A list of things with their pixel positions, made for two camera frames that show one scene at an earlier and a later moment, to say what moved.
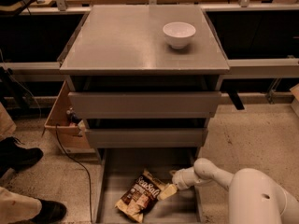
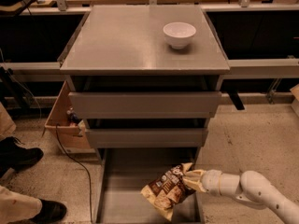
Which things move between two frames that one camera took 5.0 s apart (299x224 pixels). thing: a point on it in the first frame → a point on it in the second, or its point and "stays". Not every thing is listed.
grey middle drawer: (116, 138) stays
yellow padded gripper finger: (168, 190) → (194, 177)
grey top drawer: (144, 105) stays
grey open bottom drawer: (118, 167) stays
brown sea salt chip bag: (135, 201) → (169, 189)
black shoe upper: (14, 155) stays
